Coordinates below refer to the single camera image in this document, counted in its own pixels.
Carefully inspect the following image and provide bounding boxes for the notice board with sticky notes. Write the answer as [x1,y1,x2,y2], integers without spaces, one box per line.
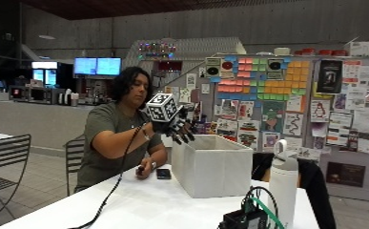
[201,55,314,151]

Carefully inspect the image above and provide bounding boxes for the black smartphone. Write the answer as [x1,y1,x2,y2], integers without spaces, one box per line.
[156,168,173,180]

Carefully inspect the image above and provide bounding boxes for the blue wall monitor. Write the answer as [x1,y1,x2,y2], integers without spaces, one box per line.
[73,57,100,76]
[97,56,124,76]

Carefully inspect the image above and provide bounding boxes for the black metal slatted chair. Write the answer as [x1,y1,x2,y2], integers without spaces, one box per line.
[0,134,33,224]
[64,135,87,197]

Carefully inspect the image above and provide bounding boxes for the black framed poster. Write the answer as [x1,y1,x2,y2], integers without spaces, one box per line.
[316,59,344,94]

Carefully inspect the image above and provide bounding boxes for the white water bottle grey lid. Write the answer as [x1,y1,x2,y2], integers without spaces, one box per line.
[269,138,299,229]

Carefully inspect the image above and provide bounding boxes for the green cable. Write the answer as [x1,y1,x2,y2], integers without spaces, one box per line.
[249,197,286,229]

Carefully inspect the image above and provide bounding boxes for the lit drinks fridge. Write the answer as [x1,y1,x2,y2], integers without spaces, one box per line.
[31,61,60,89]

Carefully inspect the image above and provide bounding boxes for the white table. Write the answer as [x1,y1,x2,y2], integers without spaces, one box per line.
[0,163,322,229]

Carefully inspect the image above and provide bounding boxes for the the person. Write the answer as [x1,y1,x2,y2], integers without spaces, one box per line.
[73,66,169,194]

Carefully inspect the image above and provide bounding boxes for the grey service counter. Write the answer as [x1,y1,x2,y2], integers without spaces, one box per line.
[0,98,97,151]

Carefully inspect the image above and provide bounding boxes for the black jacket on chair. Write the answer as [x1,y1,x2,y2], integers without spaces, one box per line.
[251,152,338,229]

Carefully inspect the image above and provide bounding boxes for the white cube with black markers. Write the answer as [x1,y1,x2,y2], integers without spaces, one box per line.
[145,93,182,123]

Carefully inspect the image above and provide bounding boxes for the black electronic device box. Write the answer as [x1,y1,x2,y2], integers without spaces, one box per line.
[217,208,270,229]

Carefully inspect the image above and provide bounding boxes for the dark sign with text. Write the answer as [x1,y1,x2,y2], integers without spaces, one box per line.
[326,161,367,188]

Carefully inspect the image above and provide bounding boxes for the board of paper flyers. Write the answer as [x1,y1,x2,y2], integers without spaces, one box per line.
[310,56,369,155]

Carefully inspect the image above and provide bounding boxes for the black glove cable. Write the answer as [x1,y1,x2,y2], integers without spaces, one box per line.
[67,123,149,229]

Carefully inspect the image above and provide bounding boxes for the black looped cable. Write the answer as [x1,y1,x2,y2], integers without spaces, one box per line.
[239,185,281,220]

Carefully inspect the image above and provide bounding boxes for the white fabric storage box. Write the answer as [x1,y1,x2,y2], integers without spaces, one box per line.
[170,134,255,199]

